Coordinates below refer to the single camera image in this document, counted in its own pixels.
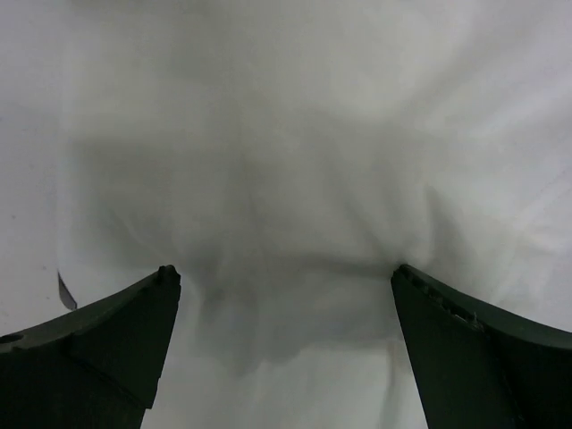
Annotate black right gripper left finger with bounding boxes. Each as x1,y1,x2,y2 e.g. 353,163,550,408
1,265,181,429

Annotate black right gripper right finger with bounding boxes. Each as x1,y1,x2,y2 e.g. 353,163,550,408
391,265,571,429

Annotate white printed t shirt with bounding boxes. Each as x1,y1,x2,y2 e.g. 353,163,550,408
58,1,571,428

